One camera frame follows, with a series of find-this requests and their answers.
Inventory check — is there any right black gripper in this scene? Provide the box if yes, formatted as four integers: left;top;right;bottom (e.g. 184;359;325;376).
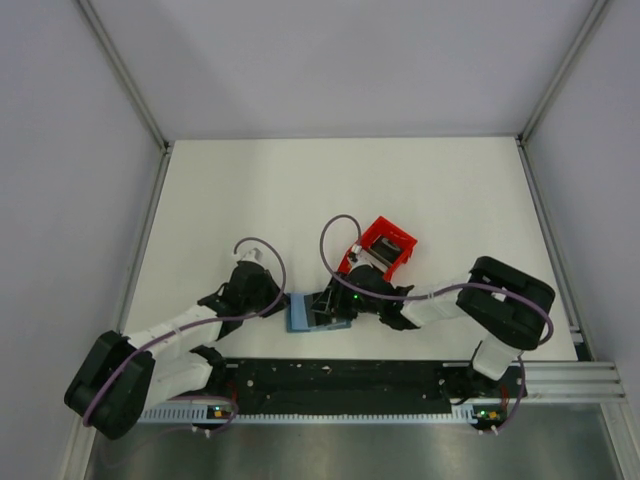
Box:
311;271;383;321

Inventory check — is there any blue leather card holder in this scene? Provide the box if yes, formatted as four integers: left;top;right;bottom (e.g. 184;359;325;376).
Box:
286;292;351;333

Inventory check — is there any red plastic bin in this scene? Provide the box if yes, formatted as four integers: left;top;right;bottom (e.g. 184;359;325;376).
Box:
338;216;418;281

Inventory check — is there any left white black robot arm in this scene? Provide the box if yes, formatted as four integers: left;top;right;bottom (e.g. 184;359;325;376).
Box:
63;260;289;440

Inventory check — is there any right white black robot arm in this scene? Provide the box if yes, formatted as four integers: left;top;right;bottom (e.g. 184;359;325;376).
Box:
304;254;555;396

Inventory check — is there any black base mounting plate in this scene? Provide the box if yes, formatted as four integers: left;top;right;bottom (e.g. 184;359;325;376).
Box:
199;358;521;414

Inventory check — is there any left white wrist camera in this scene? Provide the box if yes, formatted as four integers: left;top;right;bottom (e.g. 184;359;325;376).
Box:
233;247;263;264

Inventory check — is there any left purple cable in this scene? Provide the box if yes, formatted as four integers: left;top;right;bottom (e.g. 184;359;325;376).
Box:
82;236;288;428

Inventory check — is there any purple cable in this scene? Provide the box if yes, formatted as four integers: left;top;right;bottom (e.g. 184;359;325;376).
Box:
82;236;288;428
319;214;555;351

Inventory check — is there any grey slotted cable duct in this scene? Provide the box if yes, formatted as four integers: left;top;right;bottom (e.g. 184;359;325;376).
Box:
138;402;502;427

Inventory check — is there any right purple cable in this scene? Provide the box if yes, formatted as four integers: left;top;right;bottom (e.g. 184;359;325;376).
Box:
319;214;555;351

